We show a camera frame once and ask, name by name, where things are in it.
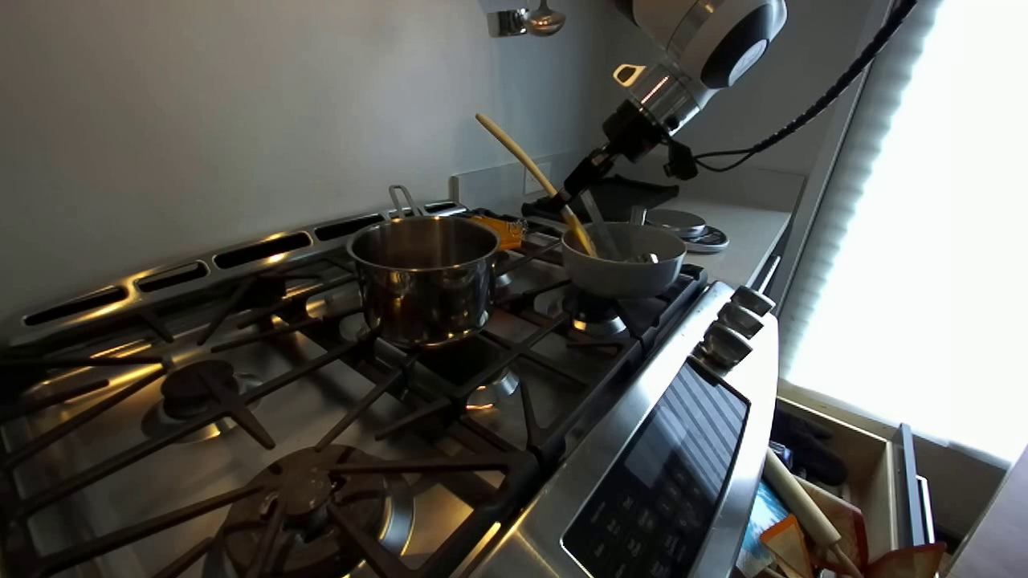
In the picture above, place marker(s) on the stainless steel gas range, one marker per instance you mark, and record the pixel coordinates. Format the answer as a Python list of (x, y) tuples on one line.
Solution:
[(598, 459)]

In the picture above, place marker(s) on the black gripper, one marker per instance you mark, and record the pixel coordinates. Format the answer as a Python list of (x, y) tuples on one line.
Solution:
[(636, 128)]

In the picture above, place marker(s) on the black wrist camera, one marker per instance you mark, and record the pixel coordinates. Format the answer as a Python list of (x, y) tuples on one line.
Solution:
[(680, 158)]

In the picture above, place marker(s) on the grey bowl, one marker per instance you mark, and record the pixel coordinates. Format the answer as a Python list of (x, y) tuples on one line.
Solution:
[(632, 273)]

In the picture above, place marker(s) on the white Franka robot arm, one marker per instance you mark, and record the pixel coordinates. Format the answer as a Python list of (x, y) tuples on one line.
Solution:
[(707, 32)]

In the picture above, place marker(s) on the black cast-iron stove grate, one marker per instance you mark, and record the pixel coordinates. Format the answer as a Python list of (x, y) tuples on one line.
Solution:
[(501, 358), (322, 471), (691, 280)]

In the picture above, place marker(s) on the wooden rolling pin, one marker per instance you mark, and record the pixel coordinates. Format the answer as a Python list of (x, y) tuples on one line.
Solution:
[(804, 501)]

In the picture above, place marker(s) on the black oven control panel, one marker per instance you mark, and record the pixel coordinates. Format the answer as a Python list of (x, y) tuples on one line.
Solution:
[(663, 484)]

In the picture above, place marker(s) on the steel stove knob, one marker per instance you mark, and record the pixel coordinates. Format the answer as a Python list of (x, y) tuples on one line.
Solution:
[(723, 348), (740, 318), (755, 298)]

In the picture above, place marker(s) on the bright window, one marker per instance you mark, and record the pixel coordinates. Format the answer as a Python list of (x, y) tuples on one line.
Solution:
[(943, 267)]

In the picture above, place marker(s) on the stainless steel pot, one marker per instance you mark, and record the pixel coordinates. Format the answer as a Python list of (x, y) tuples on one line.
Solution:
[(428, 298)]

